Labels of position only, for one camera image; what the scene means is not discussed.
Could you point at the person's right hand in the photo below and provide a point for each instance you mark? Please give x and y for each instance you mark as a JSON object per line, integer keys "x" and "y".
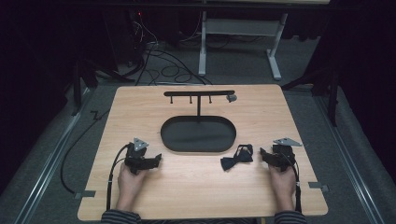
{"x": 282, "y": 183}

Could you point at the black hanger stand with tray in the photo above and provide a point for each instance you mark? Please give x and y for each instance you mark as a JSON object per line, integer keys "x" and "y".
{"x": 198, "y": 134}

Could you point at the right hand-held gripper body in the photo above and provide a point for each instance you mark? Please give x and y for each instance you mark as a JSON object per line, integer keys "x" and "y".
{"x": 282, "y": 154}

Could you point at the black tripod stand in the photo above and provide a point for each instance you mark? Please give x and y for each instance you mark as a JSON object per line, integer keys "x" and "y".
{"x": 333, "y": 93}
{"x": 77, "y": 90}

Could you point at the black bow tie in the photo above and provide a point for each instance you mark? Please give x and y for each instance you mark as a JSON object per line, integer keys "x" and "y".
{"x": 236, "y": 159}

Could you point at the white desk frame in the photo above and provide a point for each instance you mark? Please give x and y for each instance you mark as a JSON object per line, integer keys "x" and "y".
{"x": 204, "y": 56}

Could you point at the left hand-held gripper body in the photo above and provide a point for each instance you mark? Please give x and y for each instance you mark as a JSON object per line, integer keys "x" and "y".
{"x": 135, "y": 155}

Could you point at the metal floor rail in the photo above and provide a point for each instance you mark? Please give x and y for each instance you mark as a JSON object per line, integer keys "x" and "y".
{"x": 345, "y": 155}
{"x": 49, "y": 161}

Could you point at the person's left hand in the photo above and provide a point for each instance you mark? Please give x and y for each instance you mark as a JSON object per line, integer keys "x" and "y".
{"x": 129, "y": 183}

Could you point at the grey tape piece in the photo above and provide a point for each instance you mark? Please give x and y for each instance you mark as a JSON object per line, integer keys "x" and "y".
{"x": 84, "y": 194}
{"x": 318, "y": 186}

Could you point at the small grey clip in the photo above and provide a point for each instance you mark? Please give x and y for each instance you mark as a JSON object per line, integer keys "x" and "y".
{"x": 231, "y": 98}

